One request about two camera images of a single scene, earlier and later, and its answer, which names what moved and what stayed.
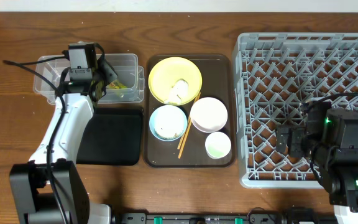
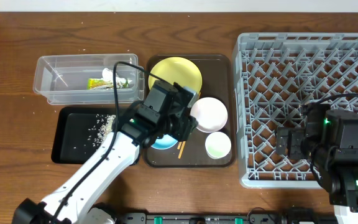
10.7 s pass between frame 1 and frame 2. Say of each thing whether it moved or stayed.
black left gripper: moved
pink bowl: stayed
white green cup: stayed
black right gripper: stayed
